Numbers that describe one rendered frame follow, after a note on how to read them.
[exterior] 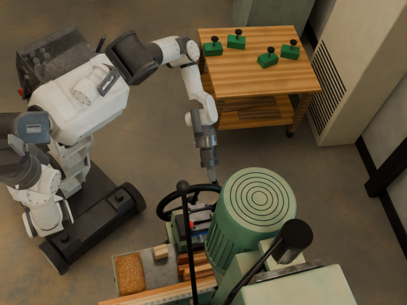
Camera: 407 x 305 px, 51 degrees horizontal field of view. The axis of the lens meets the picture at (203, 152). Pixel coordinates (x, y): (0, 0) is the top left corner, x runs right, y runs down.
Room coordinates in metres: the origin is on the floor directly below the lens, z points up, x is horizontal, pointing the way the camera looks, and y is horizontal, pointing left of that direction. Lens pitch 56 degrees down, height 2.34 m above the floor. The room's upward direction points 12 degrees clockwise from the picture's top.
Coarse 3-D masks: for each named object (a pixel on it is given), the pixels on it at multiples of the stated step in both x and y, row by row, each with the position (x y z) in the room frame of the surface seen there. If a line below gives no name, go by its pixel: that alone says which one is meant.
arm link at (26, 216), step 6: (60, 192) 0.55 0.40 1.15; (54, 198) 0.53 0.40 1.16; (60, 198) 0.53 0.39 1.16; (66, 204) 0.52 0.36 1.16; (24, 210) 0.47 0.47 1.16; (24, 216) 0.45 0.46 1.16; (72, 216) 0.50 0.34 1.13; (24, 222) 0.44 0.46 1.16; (30, 222) 0.44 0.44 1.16; (72, 222) 0.48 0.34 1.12; (30, 228) 0.43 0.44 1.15; (30, 234) 0.41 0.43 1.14; (36, 234) 0.43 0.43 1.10
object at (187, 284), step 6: (210, 276) 0.47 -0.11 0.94; (186, 282) 0.44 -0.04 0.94; (198, 282) 0.44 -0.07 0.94; (204, 282) 0.45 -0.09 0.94; (162, 288) 0.40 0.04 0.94; (168, 288) 0.40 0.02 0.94; (174, 288) 0.41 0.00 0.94; (180, 288) 0.41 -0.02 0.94; (132, 294) 0.36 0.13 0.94; (138, 294) 0.37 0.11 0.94; (144, 294) 0.37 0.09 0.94; (150, 294) 0.37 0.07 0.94; (108, 300) 0.33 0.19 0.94; (114, 300) 0.33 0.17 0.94; (120, 300) 0.34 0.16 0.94; (126, 300) 0.34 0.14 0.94
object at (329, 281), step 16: (304, 272) 0.33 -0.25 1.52; (320, 272) 0.33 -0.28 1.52; (336, 272) 0.34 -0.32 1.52; (256, 288) 0.27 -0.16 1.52; (272, 288) 0.28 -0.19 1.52; (288, 288) 0.29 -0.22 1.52; (304, 288) 0.29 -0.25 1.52; (320, 288) 0.30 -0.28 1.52; (336, 288) 0.31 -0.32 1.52; (240, 304) 0.25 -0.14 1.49; (256, 304) 0.24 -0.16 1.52; (272, 304) 0.25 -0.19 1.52; (288, 304) 0.26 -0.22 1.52; (304, 304) 0.26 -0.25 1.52; (320, 304) 0.27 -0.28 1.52; (336, 304) 0.27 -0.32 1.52; (352, 304) 0.28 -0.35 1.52
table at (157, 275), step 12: (168, 228) 0.64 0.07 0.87; (168, 240) 0.60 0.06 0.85; (132, 252) 0.51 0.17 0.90; (144, 252) 0.52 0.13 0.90; (168, 252) 0.54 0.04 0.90; (180, 252) 0.55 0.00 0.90; (144, 264) 0.48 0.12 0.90; (156, 264) 0.49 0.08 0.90; (168, 264) 0.49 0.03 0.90; (180, 264) 0.50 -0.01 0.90; (156, 276) 0.45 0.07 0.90; (168, 276) 0.46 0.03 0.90; (180, 276) 0.46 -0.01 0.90; (156, 288) 0.41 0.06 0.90; (204, 300) 0.41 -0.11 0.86
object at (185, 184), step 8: (176, 184) 0.53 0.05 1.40; (184, 184) 0.52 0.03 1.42; (184, 192) 0.51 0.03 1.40; (184, 200) 0.50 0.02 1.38; (184, 208) 0.49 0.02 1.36; (184, 216) 0.47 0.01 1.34; (184, 224) 0.46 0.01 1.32; (192, 248) 0.42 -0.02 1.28; (192, 256) 0.41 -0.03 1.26; (192, 264) 0.39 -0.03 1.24; (192, 272) 0.37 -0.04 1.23; (192, 280) 0.36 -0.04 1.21; (192, 288) 0.35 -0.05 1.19; (200, 304) 0.32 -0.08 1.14
